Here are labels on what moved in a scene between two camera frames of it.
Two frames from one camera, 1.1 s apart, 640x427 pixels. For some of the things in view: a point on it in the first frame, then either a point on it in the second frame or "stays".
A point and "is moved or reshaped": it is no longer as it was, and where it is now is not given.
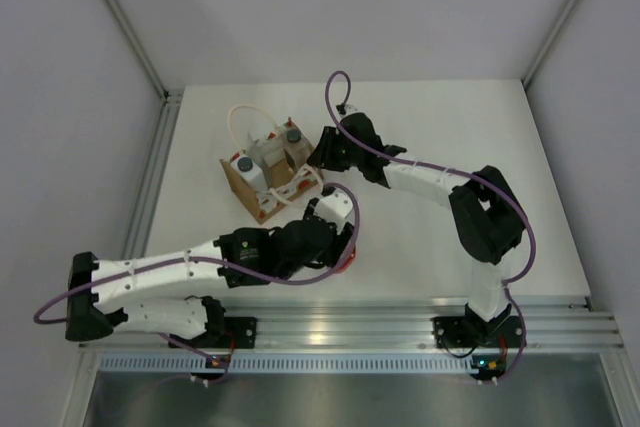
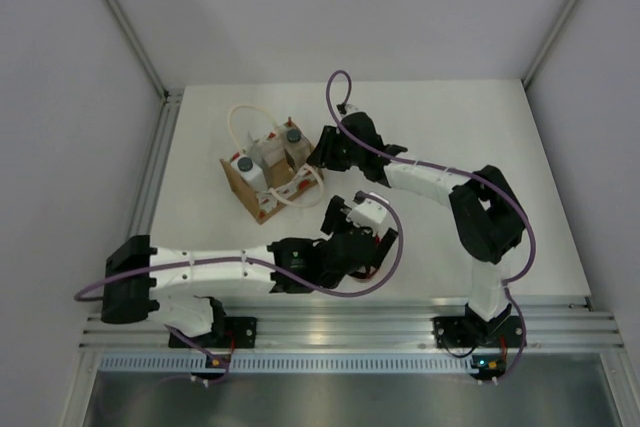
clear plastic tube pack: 269,149 stays
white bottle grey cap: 251,172 stays
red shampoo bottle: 348,263 is moved or reshaped
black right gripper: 324,153 stays
